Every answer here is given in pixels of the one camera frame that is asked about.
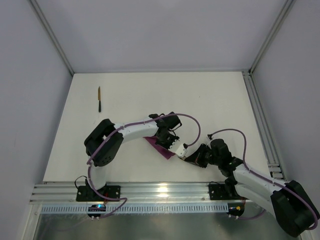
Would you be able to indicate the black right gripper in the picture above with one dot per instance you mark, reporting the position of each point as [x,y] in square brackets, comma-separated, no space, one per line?
[200,155]

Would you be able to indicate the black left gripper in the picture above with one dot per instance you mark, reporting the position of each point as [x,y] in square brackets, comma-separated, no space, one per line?
[164,140]

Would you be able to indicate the purple cloth napkin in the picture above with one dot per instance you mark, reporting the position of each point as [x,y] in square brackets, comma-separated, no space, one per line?
[161,150]

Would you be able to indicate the gold knife black handle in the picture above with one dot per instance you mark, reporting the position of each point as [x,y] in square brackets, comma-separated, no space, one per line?
[99,99]

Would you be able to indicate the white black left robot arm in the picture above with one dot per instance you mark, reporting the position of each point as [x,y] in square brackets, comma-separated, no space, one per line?
[105,140]

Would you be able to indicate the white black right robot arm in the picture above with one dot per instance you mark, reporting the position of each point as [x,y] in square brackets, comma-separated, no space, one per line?
[288,202]

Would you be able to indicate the right controller board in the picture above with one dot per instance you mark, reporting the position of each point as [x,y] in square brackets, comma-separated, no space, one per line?
[235,211]

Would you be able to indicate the controller board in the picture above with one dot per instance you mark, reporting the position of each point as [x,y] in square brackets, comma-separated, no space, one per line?
[235,211]
[95,211]

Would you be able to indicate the left controller board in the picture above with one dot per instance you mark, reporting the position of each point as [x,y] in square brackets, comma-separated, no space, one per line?
[95,211]

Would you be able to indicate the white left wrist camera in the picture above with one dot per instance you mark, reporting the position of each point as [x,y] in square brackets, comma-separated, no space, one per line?
[179,149]

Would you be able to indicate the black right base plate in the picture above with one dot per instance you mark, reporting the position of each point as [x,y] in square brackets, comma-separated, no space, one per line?
[217,191]

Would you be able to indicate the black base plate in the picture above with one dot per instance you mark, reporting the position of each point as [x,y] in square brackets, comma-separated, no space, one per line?
[217,191]
[86,194]

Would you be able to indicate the aluminium right side rail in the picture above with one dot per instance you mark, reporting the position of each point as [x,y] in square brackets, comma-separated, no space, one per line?
[268,144]

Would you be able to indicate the aluminium rail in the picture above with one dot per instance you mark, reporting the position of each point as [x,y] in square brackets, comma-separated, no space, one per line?
[268,144]
[65,192]

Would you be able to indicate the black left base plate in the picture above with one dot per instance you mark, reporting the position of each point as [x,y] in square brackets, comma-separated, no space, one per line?
[86,194]

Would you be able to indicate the aluminium front rail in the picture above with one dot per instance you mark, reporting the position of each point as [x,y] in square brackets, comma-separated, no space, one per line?
[65,192]

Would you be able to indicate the slotted grey cable duct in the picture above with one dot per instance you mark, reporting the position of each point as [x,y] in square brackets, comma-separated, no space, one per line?
[140,208]

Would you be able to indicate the right corner frame post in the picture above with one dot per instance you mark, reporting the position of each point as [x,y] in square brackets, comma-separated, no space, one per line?
[272,33]

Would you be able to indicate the corner frame post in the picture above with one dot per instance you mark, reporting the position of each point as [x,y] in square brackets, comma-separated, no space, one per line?
[272,33]
[51,35]

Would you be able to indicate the left corner frame post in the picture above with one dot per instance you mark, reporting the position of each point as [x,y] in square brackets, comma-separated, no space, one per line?
[51,35]

